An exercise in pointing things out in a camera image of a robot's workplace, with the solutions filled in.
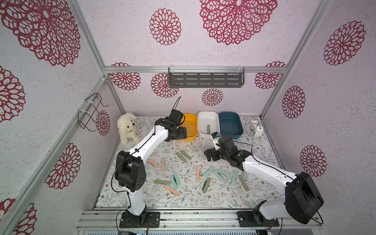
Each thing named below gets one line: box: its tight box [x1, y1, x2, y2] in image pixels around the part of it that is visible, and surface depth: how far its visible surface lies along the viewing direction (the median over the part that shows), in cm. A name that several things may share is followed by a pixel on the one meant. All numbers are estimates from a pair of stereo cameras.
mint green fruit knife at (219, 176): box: [212, 169, 226, 183], surface depth 91 cm
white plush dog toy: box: [117, 112, 141, 146], surface depth 94 cm
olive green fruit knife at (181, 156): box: [175, 151, 188, 164], surface depth 99 cm
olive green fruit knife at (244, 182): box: [237, 174, 250, 191], surface depth 89 cm
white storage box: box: [197, 111, 221, 140], surface depth 116 cm
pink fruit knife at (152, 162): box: [146, 159, 160, 167], surface depth 96 cm
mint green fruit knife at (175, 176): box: [172, 170, 182, 187], surface depth 89 cm
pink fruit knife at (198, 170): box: [196, 164, 201, 181], surface depth 92 cm
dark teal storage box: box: [218, 111, 244, 140], surface depth 116 cm
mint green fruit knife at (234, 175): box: [232, 168, 238, 184], surface depth 89 cm
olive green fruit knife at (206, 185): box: [202, 177, 212, 194], surface depth 87 cm
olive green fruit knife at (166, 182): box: [153, 179, 171, 185], surface depth 88 cm
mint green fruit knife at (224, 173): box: [216, 169, 233, 179], surface depth 92 cm
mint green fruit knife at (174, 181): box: [169, 174, 179, 190], surface depth 88 cm
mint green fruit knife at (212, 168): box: [202, 166, 216, 177], surface depth 92 cm
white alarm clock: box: [246, 119, 264, 140], surface depth 104 cm
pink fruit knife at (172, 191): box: [164, 185, 181, 198], surface depth 85 cm
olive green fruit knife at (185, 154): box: [179, 149, 192, 161], surface depth 102 cm
